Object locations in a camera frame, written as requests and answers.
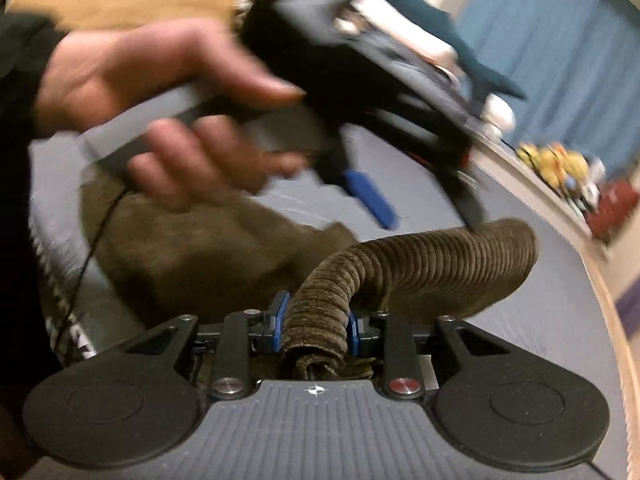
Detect yellow plush toy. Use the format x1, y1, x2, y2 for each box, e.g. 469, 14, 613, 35
517, 141, 592, 195

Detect olive corduroy pants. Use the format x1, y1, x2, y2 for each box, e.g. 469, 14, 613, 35
80, 170, 541, 383

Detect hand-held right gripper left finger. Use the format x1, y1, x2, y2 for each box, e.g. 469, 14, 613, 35
125, 290, 292, 401

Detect teal cloth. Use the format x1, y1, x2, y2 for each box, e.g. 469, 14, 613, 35
370, 0, 528, 101

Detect beige bed frame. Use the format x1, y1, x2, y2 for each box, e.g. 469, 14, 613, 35
582, 252, 640, 480

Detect dark red cushion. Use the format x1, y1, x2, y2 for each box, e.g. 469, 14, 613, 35
589, 179, 640, 242

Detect purple box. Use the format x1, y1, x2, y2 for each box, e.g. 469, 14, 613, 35
617, 284, 640, 322

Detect blue-grey bed mattress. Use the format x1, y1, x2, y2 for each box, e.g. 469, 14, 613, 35
27, 125, 631, 480

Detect blue curtain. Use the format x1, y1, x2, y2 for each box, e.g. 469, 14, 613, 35
457, 0, 640, 181

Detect person's left forearm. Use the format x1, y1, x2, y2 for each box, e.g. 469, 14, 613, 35
0, 10, 70, 171

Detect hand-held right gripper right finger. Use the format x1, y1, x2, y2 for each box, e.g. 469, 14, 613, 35
346, 309, 512, 401

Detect thin black cable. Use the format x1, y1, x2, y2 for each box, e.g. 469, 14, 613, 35
52, 187, 128, 356

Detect person's left hand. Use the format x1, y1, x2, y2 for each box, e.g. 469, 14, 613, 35
35, 21, 310, 212

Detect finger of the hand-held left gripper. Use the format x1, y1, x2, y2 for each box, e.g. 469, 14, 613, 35
439, 159, 490, 235
344, 170, 402, 230

